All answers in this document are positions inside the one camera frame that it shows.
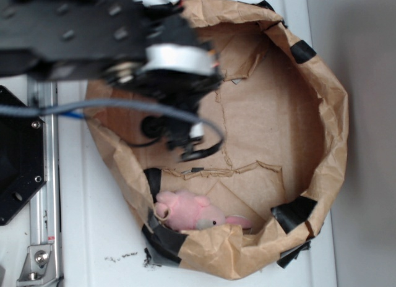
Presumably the thin black wire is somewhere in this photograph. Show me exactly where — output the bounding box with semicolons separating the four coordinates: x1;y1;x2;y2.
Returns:
123;132;168;148

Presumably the metal corner bracket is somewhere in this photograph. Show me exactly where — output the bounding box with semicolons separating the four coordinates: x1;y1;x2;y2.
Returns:
16;244;56;286

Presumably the aluminium extrusion rail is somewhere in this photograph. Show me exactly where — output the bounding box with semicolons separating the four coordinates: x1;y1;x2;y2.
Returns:
26;76;64;287

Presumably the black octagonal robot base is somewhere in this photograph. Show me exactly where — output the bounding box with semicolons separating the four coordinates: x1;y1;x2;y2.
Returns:
1;114;46;226

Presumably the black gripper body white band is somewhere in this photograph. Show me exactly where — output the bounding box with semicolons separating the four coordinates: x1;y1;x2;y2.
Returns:
106;14;222;161

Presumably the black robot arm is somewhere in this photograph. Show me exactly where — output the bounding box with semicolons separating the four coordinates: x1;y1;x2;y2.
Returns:
1;0;225;161

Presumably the pink plush bunny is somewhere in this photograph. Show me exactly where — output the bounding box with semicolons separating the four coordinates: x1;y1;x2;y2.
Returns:
155;190;252;231

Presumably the grey braided cable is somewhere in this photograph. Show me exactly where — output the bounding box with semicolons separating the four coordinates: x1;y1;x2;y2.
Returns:
0;98;225;160

